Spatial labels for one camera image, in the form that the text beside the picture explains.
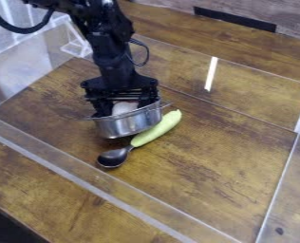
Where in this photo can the clear acrylic corner bracket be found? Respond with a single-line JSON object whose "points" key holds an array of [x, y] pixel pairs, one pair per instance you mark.
{"points": [[77, 45]]}

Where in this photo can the silver metal pot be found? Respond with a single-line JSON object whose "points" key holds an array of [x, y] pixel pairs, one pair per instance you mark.
{"points": [[129, 123]]}

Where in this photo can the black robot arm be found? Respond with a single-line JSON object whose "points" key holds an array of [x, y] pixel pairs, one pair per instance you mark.
{"points": [[107, 30]]}

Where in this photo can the white red plush mushroom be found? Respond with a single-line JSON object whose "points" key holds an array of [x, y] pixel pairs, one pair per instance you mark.
{"points": [[123, 107]]}

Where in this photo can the black wall strip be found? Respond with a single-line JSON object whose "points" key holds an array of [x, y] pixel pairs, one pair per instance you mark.
{"points": [[234, 19]]}

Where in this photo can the clear acrylic front barrier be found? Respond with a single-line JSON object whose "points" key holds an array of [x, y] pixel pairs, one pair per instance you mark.
{"points": [[153, 211]]}

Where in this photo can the yellow handled metal spoon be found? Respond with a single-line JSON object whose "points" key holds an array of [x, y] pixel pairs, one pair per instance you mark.
{"points": [[114, 158]]}

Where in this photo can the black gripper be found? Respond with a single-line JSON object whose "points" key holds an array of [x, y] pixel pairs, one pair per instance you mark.
{"points": [[139, 88]]}

